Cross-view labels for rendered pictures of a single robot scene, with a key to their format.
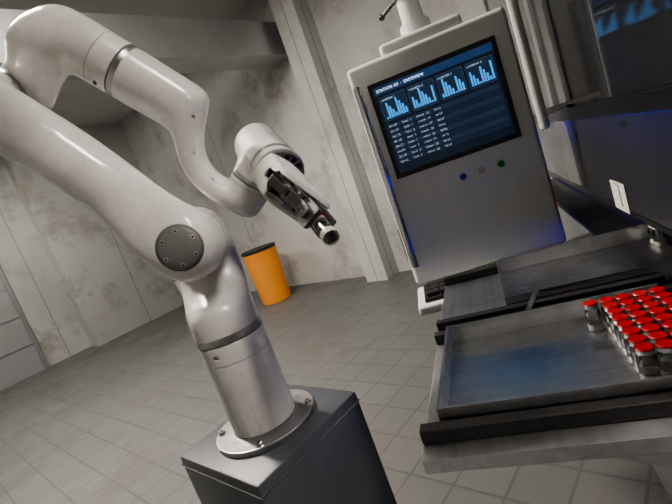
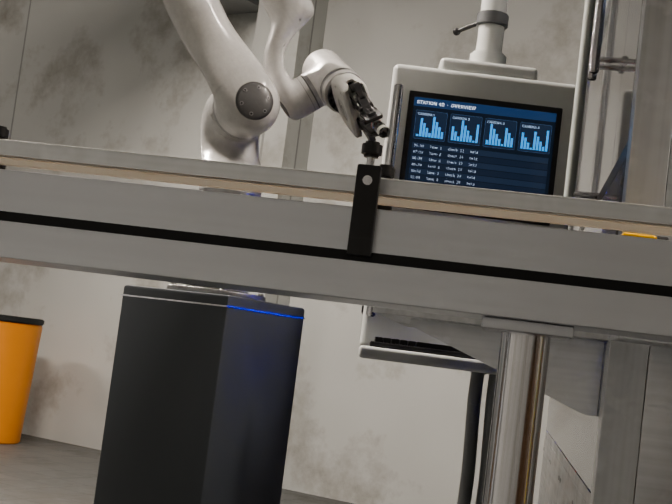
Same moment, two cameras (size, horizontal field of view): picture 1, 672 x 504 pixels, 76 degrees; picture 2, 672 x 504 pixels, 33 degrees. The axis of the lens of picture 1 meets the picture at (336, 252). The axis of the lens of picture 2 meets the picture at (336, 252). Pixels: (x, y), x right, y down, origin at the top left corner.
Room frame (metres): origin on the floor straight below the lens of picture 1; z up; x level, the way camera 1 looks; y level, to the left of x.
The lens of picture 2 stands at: (-1.43, 0.46, 0.79)
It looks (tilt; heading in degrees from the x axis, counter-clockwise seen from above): 5 degrees up; 348
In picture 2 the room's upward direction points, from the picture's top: 7 degrees clockwise
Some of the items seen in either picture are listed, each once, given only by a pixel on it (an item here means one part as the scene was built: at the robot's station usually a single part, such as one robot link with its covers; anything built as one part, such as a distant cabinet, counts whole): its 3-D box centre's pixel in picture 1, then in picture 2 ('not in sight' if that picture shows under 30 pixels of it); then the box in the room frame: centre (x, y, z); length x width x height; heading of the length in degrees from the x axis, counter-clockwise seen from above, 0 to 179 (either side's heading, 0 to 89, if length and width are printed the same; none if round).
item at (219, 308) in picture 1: (207, 270); (233, 141); (0.79, 0.23, 1.16); 0.19 x 0.12 x 0.24; 6
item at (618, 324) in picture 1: (626, 334); not in sight; (0.55, -0.34, 0.90); 0.18 x 0.02 x 0.05; 159
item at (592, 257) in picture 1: (585, 264); not in sight; (0.86, -0.48, 0.90); 0.34 x 0.26 x 0.04; 69
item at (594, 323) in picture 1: (593, 315); not in sight; (0.63, -0.35, 0.90); 0.02 x 0.02 x 0.05
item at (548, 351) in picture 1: (559, 351); not in sight; (0.58, -0.26, 0.90); 0.34 x 0.26 x 0.04; 69
